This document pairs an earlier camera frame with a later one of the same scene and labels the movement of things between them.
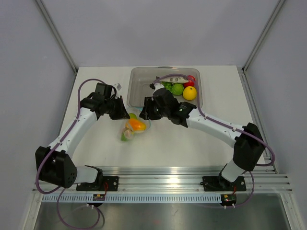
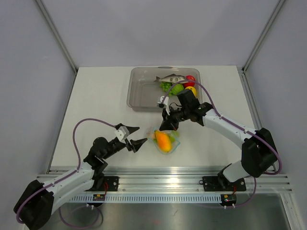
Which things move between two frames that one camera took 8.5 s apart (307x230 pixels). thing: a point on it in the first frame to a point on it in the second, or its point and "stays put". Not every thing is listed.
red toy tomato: (192, 81) stays put
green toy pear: (133, 115) to (175, 134)
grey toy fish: (175, 79) stays put
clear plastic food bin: (140, 78) stays put
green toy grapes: (167, 85) stays put
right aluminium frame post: (263, 34) stays put
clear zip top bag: (135, 125) to (166, 141)
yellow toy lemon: (190, 93) stays put
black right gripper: (147, 113) to (169, 124)
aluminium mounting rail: (260, 181) stays put
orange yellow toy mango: (137, 124) to (164, 141)
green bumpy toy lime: (177, 89) stays put
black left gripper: (122, 114) to (135, 144)
